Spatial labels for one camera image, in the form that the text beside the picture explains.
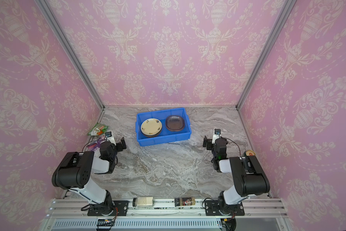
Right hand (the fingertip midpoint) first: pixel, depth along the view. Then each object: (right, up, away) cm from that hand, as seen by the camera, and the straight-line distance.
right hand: (213, 136), depth 94 cm
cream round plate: (-43, +5, +10) cm, 44 cm away
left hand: (-64, -2, +1) cm, 64 cm away
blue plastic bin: (-34, +6, +10) cm, 36 cm away
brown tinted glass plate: (-26, +8, +13) cm, 30 cm away
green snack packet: (-81, +4, +10) cm, 82 cm away
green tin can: (+17, -9, -11) cm, 22 cm away
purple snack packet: (-80, -7, +1) cm, 80 cm away
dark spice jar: (-23, -31, -20) cm, 44 cm away
